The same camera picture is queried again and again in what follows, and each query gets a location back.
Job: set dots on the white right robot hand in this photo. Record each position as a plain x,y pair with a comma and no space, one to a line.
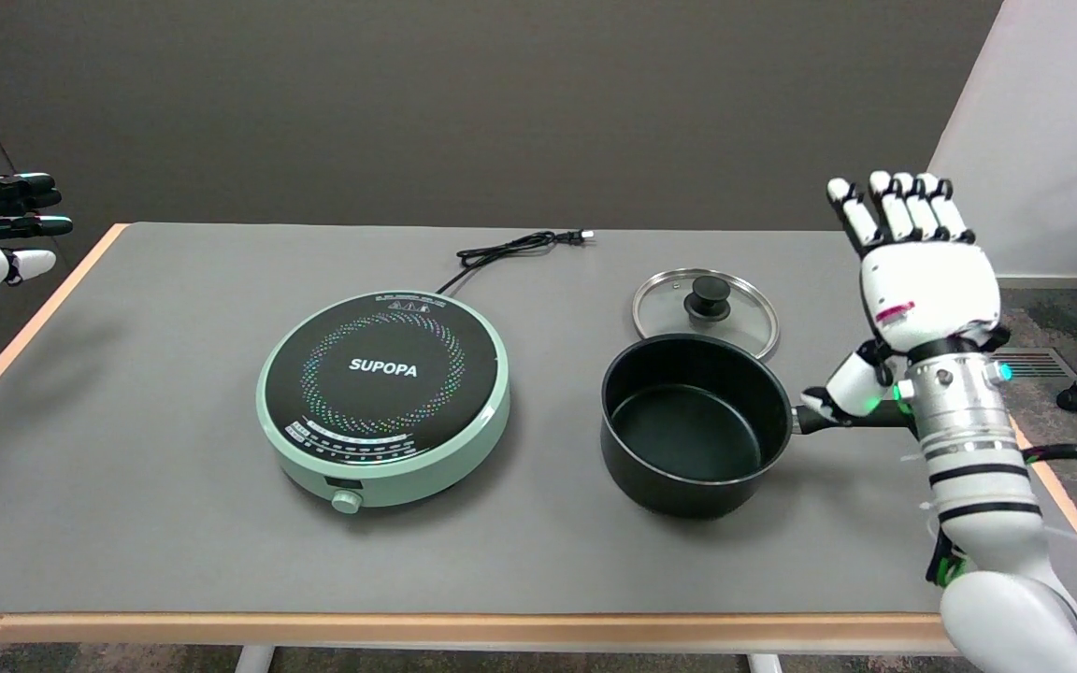
926,294

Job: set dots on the black soup pot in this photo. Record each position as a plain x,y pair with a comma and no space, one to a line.
688,439

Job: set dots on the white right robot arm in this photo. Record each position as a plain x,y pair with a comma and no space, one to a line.
978,486

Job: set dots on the glass pot lid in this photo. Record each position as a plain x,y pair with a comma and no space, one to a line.
669,304

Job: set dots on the floor vent grille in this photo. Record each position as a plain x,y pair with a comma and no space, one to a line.
1039,363

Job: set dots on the white table leg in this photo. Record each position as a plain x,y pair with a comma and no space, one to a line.
253,659
765,663

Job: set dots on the green induction cooker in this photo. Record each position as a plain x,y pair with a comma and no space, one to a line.
382,397

